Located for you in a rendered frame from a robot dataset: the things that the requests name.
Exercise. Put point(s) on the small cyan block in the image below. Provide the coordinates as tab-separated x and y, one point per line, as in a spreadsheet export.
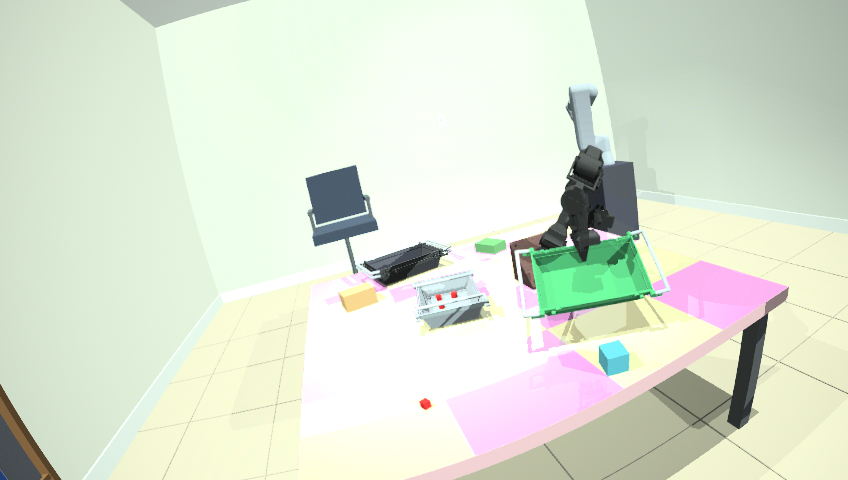
613	357

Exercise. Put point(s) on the light green rectangular block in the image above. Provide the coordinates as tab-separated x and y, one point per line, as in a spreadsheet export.
490	246

